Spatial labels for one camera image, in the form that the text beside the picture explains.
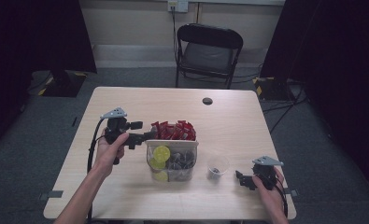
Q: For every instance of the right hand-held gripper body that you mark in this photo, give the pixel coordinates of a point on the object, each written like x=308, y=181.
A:
x=266, y=172

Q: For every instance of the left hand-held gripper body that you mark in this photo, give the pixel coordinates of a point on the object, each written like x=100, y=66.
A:
x=115, y=129

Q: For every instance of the dark tea bag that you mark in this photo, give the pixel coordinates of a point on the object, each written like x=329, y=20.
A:
x=215, y=171

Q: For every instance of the clear plastic cup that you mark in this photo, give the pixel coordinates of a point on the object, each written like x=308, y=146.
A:
x=218, y=163

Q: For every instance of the clear storage box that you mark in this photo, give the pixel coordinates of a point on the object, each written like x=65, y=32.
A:
x=180, y=175

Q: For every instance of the person's right hand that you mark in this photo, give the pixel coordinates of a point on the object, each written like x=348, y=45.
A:
x=274, y=199

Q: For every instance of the person's left hand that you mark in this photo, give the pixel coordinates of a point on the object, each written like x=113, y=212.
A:
x=107, y=157

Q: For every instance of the yellow lime fruit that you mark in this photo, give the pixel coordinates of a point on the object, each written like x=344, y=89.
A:
x=162, y=153

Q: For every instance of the yellow lemon slice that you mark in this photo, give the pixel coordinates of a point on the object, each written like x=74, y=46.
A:
x=155, y=165
x=161, y=176

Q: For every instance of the bunch of red packets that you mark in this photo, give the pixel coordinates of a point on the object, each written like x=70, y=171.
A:
x=174, y=132

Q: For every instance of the pile of dark tea bags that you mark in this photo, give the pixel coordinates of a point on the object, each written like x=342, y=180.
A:
x=182, y=160

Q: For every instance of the black stand base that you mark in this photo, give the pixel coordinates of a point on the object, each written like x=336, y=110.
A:
x=62, y=85
x=272, y=88

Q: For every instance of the black folding chair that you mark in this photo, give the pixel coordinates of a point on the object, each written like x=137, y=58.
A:
x=208, y=56

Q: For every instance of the black curtain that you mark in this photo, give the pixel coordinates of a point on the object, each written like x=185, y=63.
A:
x=32, y=46
x=337, y=62

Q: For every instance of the grey table bracket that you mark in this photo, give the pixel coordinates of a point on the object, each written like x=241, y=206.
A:
x=293, y=193
x=52, y=195

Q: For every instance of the white wall socket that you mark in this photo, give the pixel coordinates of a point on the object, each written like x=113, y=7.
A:
x=178, y=5

